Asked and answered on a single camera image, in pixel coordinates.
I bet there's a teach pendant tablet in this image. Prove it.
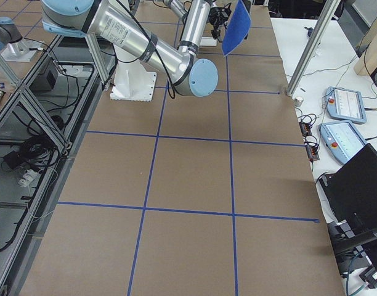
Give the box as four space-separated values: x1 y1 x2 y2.
325 86 367 124
319 120 367 165

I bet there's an upper teach pendant tablet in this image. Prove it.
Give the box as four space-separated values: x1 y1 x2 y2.
325 86 367 124

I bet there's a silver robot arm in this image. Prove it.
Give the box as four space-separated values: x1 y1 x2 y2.
41 1 221 97

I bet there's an aluminium frame post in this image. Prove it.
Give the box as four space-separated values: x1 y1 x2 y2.
286 0 341 97

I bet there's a blue towel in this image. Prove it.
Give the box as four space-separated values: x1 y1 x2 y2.
222 0 251 57

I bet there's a white towel rack base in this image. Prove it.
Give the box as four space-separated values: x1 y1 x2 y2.
200 36 217 47

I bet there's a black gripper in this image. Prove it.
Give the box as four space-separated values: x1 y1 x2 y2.
208 2 232 42

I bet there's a lower teach pendant tablet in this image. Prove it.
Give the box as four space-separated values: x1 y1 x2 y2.
319 120 367 165

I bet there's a small metal cylinder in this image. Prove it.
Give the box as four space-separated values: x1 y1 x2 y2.
294 96 304 107

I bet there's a black adapter box upper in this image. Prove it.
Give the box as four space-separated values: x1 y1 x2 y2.
299 121 312 137

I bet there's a black adapter box lower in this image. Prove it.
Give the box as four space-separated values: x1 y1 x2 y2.
305 144 320 163

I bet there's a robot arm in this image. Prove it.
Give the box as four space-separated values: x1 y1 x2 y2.
0 17 23 51

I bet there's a black adapter box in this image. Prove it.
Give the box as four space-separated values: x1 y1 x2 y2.
305 144 320 163
299 121 312 137

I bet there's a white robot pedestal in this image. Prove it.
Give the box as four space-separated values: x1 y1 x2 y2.
110 45 157 102

